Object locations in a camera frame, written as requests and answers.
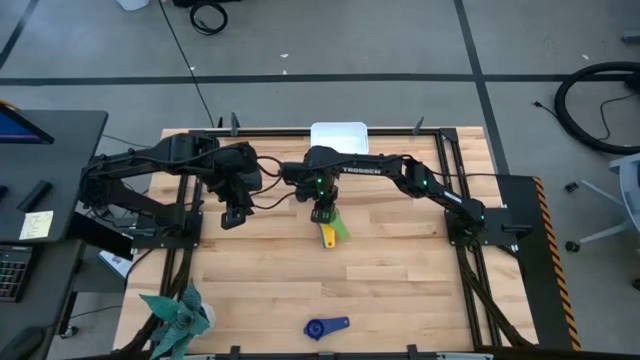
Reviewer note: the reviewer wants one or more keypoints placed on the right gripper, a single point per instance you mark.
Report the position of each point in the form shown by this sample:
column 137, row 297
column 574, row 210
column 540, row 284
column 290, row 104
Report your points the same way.
column 310, row 172

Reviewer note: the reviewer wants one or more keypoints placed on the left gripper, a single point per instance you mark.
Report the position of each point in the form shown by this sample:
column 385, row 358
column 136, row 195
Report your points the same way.
column 235, row 170

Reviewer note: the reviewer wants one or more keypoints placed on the green measuring cup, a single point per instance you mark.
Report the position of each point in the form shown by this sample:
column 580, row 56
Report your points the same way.
column 341, row 229

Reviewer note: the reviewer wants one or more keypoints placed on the yellow measuring cup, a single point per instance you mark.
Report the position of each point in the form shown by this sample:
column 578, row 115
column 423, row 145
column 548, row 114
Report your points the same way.
column 328, row 239

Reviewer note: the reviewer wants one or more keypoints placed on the white plastic basket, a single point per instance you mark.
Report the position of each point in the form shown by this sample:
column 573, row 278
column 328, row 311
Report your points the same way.
column 340, row 137

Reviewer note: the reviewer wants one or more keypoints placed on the dark blue measuring cup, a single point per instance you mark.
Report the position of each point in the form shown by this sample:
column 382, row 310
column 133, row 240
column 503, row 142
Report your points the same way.
column 315, row 328

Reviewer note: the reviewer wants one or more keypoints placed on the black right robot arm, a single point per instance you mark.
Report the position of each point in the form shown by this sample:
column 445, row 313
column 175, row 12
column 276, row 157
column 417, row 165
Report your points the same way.
column 380, row 167

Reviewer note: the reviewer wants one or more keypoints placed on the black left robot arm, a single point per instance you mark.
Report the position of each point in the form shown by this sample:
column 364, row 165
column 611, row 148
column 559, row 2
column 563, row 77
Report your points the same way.
column 130, row 162

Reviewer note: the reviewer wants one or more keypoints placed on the white plant pot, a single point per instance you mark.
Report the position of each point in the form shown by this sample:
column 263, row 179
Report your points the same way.
column 211, row 315

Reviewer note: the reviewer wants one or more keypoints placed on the teal artificial plant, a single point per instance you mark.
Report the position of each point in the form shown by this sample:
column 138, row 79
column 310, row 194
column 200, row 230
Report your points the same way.
column 180, row 320

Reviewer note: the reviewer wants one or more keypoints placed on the black desk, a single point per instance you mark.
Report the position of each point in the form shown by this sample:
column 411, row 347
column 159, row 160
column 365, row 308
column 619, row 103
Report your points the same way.
column 65, row 130

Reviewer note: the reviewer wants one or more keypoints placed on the yellow sticky note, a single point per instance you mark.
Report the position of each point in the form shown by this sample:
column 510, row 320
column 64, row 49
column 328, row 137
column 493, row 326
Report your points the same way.
column 36, row 225

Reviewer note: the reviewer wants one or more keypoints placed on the black remote control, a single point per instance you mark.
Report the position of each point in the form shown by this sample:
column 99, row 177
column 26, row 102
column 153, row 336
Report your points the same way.
column 34, row 196

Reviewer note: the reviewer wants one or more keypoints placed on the white bin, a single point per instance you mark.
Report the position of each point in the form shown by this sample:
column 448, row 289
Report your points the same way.
column 132, row 4

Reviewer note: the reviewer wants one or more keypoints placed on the black keyboard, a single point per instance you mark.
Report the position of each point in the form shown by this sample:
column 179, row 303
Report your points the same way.
column 12, row 275

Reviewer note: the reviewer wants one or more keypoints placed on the black platform with hazard stripe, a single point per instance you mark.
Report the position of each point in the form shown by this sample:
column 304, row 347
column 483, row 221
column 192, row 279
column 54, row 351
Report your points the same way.
column 545, row 300

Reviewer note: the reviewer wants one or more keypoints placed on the laptop screen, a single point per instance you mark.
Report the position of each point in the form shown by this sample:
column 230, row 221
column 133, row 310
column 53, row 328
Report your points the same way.
column 15, row 131

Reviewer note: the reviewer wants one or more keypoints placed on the small black plug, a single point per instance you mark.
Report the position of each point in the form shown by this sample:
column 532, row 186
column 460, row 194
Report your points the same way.
column 572, row 187

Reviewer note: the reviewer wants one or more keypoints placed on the grey office chair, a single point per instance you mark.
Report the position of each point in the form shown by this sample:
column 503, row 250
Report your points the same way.
column 631, row 180

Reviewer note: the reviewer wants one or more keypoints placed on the black metal table frame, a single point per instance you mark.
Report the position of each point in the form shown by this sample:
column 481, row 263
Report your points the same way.
column 390, row 132

